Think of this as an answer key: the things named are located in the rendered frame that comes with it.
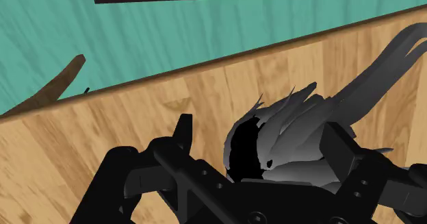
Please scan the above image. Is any brown wooden stick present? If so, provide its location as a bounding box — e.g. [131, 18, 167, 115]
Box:
[0, 53, 87, 117]

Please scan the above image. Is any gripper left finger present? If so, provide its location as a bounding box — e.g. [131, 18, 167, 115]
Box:
[69, 113, 234, 224]

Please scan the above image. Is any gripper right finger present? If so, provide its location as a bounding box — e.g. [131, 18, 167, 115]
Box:
[319, 121, 427, 224]

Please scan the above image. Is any grey bird figure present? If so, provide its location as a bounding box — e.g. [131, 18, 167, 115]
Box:
[223, 23, 427, 195]

